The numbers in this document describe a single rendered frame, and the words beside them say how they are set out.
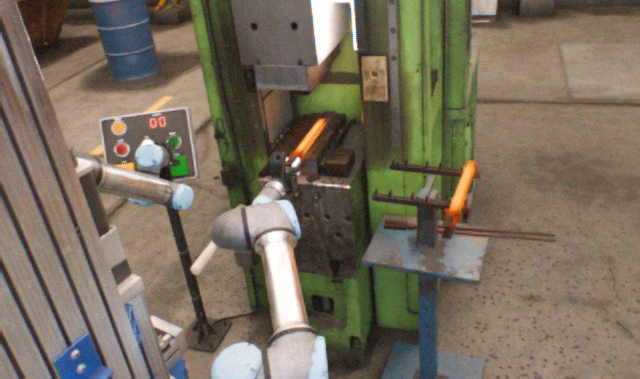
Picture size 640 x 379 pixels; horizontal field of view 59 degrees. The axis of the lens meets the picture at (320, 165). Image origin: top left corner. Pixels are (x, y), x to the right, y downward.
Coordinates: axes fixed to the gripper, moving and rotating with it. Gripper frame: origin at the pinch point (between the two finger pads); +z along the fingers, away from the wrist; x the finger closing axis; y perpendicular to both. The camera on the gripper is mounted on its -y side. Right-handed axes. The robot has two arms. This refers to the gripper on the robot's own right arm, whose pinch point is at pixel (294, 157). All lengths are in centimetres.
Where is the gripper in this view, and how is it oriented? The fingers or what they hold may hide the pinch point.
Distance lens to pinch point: 214.7
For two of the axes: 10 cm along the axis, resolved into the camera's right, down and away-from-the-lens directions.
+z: 3.1, -4.8, 8.2
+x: 9.5, 0.6, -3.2
